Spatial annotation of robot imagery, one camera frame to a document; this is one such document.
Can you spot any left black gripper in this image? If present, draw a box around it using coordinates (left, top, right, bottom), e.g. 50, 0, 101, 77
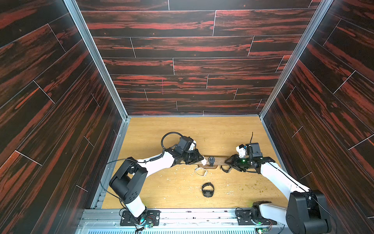
181, 149, 205, 165

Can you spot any dark wooden watch stand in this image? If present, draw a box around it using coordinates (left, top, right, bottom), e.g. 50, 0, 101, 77
197, 156, 229, 170

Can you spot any black watch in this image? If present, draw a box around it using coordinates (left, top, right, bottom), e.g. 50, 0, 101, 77
202, 182, 215, 198
208, 157, 215, 167
220, 165, 232, 174

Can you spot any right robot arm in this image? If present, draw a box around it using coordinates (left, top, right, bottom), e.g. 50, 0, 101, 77
225, 143, 332, 234

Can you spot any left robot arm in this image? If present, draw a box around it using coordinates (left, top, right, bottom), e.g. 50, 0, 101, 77
109, 136, 205, 226

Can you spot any black watch by stand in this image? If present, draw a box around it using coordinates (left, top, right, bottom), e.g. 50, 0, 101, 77
220, 165, 232, 174

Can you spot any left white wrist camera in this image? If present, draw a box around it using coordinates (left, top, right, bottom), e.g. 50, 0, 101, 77
189, 141, 196, 152

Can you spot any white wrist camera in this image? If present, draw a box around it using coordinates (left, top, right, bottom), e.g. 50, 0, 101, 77
236, 144, 247, 159
189, 141, 196, 152

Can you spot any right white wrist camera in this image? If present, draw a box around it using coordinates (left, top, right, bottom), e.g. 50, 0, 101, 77
236, 144, 247, 159

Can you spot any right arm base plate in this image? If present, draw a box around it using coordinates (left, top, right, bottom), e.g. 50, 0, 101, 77
235, 208, 277, 226

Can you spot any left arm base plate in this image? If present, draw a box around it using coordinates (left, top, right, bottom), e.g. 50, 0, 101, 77
120, 209, 160, 228

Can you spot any left black cable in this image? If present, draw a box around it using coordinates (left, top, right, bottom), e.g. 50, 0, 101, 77
99, 131, 184, 205

